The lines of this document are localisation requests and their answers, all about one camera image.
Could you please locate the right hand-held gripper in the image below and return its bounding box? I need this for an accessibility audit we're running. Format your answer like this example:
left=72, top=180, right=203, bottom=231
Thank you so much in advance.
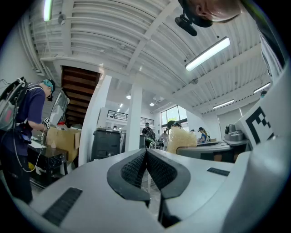
left=176, top=61, right=291, bottom=163

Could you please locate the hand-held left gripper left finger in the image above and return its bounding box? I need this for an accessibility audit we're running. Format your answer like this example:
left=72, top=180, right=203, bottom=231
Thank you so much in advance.
left=29, top=149, right=164, bottom=233

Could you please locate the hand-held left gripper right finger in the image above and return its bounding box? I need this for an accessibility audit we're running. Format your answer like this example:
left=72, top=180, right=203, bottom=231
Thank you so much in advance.
left=147, top=149, right=235, bottom=233

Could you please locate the large window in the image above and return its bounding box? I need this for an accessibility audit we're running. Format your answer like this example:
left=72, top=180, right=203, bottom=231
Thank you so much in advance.
left=161, top=105, right=188, bottom=128

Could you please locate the ceiling tube light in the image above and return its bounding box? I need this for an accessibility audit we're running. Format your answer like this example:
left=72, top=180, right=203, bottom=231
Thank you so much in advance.
left=212, top=99, right=235, bottom=110
left=253, top=82, right=271, bottom=94
left=43, top=0, right=53, bottom=22
left=185, top=36, right=231, bottom=72

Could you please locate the black metal work table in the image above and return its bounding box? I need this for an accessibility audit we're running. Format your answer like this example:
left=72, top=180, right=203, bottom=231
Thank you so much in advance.
left=27, top=138, right=69, bottom=186

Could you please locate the cardboard box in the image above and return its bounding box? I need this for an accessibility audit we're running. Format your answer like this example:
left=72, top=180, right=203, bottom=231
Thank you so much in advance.
left=46, top=127, right=82, bottom=162

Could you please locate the white square pillar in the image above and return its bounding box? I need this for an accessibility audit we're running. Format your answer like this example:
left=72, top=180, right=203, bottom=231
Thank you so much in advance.
left=78, top=75, right=112, bottom=167
left=125, top=83, right=143, bottom=152

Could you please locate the black balcony railing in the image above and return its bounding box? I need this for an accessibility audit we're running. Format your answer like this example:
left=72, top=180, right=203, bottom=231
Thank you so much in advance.
left=106, top=109, right=155, bottom=126

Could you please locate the person's grey jacket torso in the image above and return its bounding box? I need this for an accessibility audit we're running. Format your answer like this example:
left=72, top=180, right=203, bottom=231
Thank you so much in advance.
left=241, top=0, right=287, bottom=79

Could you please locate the brown wooden staircase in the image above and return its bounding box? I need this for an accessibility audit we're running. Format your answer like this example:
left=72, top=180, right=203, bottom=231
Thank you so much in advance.
left=60, top=65, right=101, bottom=127

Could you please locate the silver backpack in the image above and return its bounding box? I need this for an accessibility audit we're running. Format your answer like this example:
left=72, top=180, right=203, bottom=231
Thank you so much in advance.
left=0, top=76, right=29, bottom=132

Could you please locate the person's head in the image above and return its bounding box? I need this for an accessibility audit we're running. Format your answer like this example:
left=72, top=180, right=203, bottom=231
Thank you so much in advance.
left=178, top=0, right=242, bottom=28

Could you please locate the black head-mounted camera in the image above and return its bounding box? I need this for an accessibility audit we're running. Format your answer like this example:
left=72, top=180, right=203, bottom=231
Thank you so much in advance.
left=174, top=14, right=198, bottom=37

